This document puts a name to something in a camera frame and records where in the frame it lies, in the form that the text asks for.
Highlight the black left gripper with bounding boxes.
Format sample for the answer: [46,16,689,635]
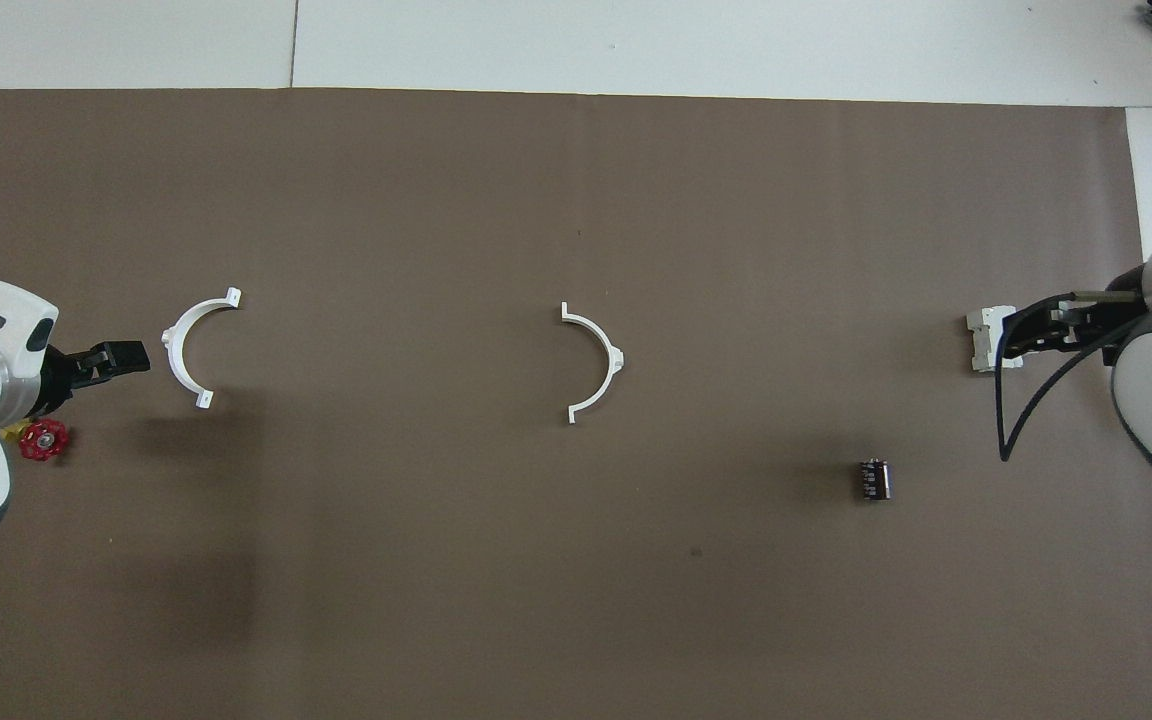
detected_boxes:
[36,341,151,416]

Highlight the red handwheel brass valve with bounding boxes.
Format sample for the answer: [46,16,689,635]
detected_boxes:
[1,418,70,462]

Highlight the brown table mat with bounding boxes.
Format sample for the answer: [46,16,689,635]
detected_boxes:
[0,88,1152,720]

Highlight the white half-ring pipe clamp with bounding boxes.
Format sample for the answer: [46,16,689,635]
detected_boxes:
[560,302,627,426]
[161,288,242,410]

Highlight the grey circuit breaker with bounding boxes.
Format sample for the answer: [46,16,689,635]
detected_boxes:
[967,305,1025,374]

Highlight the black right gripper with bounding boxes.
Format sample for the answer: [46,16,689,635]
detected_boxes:
[1008,266,1152,358]

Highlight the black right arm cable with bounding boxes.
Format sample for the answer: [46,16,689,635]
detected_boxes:
[998,290,1152,463]

